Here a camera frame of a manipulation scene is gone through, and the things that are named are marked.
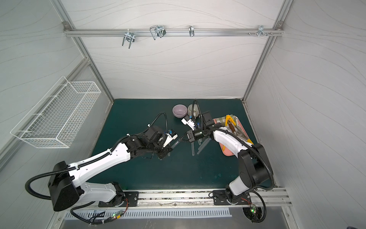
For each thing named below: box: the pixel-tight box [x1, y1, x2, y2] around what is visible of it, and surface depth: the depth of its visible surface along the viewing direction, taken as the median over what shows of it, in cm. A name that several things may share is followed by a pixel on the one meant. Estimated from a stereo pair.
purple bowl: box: [172, 104, 188, 119], surface depth 110 cm
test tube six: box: [190, 141, 195, 157], surface depth 93 cm
